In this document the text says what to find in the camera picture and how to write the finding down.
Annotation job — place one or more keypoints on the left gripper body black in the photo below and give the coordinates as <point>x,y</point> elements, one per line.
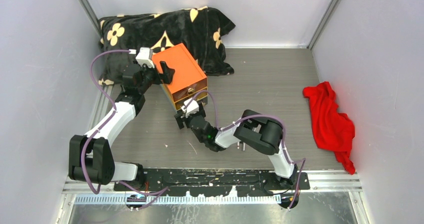
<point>151,77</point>

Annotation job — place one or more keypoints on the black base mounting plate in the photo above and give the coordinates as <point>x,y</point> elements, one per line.
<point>212,182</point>

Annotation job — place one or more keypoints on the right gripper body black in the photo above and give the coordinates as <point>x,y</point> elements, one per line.
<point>180,120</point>

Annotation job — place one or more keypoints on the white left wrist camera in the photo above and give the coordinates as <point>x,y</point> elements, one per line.
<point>144,57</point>

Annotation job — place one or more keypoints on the orange drawer organizer box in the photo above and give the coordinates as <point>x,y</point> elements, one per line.
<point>188,78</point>

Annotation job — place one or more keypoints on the aluminium front rail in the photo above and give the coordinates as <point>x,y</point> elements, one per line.
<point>320,182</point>

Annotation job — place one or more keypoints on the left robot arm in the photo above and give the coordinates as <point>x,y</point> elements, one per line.
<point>90,155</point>

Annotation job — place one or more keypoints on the black floral blanket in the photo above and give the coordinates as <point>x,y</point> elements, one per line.
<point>199,29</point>

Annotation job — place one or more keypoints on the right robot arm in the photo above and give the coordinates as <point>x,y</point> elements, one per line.
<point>263,133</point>

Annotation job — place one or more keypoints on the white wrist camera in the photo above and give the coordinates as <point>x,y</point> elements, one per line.
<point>144,57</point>
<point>190,107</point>

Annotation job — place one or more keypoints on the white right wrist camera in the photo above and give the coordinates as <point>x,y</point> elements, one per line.
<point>190,107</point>

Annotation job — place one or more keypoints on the red cloth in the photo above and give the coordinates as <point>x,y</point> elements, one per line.
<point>332,130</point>

